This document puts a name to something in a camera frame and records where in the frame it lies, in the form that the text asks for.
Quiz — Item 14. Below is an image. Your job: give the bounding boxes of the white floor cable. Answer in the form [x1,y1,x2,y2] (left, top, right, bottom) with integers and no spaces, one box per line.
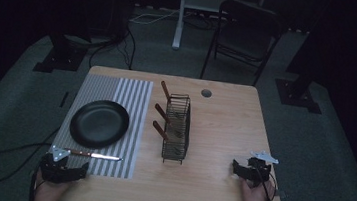
[128,4,181,28]

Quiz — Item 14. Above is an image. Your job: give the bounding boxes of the black floor cable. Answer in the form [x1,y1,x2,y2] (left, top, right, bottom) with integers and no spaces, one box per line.
[0,121,61,193]

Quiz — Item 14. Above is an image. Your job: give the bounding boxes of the small black floor object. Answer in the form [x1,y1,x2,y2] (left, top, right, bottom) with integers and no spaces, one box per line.
[58,90,70,110]

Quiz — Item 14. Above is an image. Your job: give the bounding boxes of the person's left hand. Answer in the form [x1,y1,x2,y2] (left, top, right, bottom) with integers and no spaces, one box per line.
[32,170,73,201]

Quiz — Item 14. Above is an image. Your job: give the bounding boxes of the black wire dish rack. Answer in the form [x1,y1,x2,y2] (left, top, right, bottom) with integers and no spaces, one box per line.
[159,91,196,167]

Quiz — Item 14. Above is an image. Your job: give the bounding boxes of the wooden-handled table knife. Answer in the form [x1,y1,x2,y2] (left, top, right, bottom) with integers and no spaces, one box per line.
[62,147,125,163]

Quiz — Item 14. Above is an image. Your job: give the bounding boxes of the grey striped placemat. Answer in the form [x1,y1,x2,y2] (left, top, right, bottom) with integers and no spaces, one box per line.
[48,70,154,182]

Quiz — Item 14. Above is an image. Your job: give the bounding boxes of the black round plate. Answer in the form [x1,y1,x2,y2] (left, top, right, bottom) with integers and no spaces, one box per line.
[67,96,132,153]

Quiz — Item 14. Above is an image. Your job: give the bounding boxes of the black folding chair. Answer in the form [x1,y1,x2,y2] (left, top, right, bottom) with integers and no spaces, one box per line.
[199,0,287,90]

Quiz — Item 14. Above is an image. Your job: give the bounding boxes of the black cable bundle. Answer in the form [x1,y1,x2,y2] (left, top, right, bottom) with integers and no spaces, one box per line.
[86,20,139,74]

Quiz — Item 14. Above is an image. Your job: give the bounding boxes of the wooden-handled utensil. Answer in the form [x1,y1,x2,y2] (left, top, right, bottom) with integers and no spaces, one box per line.
[151,102,188,139]
[156,80,182,122]
[149,119,186,156]

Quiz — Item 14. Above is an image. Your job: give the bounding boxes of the grey table cable grommet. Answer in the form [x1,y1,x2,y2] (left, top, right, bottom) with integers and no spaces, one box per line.
[200,88,214,100]

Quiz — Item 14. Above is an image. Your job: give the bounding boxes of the white metal desk frame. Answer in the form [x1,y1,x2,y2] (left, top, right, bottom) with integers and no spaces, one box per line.
[171,0,269,60]

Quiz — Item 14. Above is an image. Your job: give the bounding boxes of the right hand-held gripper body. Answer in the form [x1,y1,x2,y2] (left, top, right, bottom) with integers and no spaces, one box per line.
[243,149,282,192]

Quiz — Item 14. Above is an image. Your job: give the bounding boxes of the black stand with base plate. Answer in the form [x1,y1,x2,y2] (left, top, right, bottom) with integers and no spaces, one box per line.
[271,0,335,116]
[32,30,91,78]

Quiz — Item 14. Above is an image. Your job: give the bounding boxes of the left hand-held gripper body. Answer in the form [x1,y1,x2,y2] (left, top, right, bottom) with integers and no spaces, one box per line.
[38,144,79,186]

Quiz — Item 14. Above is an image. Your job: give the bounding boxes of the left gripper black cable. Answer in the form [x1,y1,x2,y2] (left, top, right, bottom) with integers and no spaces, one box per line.
[27,164,44,201]

